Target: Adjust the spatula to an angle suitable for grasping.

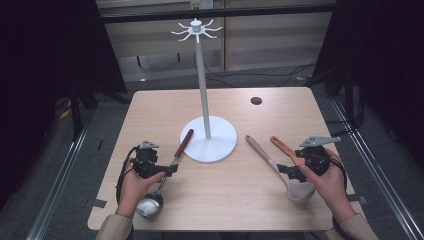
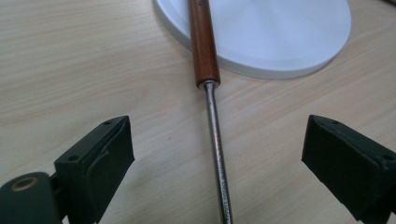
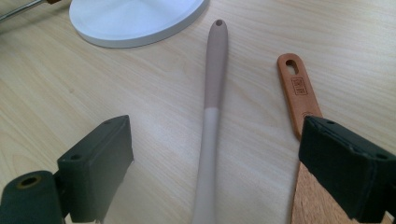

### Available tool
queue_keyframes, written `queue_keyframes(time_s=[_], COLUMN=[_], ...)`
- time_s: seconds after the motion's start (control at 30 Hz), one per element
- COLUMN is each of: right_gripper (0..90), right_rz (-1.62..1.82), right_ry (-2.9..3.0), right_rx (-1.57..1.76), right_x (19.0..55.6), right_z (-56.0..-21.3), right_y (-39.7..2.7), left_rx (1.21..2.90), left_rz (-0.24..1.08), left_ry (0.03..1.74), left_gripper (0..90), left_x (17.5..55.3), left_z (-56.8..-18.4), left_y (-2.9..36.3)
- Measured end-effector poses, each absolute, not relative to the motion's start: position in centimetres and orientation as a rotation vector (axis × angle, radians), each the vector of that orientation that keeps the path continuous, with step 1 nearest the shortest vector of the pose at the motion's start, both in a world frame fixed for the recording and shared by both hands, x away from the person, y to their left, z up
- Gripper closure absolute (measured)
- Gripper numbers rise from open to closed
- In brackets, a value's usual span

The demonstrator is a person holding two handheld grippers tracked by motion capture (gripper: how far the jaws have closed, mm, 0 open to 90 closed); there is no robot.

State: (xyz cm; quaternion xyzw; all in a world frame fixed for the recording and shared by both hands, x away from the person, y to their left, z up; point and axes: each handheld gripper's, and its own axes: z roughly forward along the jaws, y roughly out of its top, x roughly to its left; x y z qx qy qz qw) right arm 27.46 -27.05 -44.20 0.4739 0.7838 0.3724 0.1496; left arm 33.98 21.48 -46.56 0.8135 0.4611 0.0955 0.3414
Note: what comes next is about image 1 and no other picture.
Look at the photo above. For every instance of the metal floor rail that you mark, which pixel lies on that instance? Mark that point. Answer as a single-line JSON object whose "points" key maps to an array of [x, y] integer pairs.
{"points": [[376, 173], [58, 190]]}

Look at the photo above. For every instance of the grey tape strip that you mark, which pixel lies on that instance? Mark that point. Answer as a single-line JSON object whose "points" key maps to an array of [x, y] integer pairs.
{"points": [[357, 198], [97, 202]]}

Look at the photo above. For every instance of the black horizontal bar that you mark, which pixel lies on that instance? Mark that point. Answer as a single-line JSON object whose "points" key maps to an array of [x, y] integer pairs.
{"points": [[160, 16]]}

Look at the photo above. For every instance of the person's right hand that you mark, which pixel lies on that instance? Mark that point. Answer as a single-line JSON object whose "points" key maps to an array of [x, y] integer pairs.
{"points": [[328, 191]]}

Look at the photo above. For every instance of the dark curtain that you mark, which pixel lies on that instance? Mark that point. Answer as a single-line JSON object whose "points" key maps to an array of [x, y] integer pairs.
{"points": [[50, 66], [386, 66]]}

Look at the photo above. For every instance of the white utensil stand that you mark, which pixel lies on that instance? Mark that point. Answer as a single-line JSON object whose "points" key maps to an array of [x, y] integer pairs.
{"points": [[210, 146]]}

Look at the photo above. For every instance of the beige silicone spoon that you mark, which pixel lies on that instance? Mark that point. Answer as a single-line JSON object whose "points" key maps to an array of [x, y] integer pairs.
{"points": [[263, 154]]}

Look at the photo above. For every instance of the black metal stand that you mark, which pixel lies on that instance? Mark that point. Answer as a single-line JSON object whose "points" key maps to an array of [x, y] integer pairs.
{"points": [[76, 113], [349, 100]]}

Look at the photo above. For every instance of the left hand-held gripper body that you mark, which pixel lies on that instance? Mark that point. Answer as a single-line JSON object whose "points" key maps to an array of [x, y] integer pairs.
{"points": [[146, 163]]}

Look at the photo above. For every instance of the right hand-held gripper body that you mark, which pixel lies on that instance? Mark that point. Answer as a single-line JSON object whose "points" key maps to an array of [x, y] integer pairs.
{"points": [[315, 160]]}

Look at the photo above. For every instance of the white wall socket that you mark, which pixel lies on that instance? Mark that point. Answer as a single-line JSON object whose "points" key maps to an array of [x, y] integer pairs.
{"points": [[201, 4]]}

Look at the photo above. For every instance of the orange silicone spatula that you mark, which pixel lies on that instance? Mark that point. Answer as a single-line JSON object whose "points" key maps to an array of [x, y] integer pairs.
{"points": [[282, 147]]}

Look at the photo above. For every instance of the dark round table grommet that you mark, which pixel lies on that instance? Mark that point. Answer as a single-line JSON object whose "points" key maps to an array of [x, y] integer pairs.
{"points": [[256, 101]]}

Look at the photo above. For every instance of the person's left hand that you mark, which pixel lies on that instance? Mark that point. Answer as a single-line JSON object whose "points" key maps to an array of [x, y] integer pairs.
{"points": [[133, 190]]}

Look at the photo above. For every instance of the yellow floor tape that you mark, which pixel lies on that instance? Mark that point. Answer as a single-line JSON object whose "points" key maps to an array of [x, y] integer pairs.
{"points": [[65, 114]]}

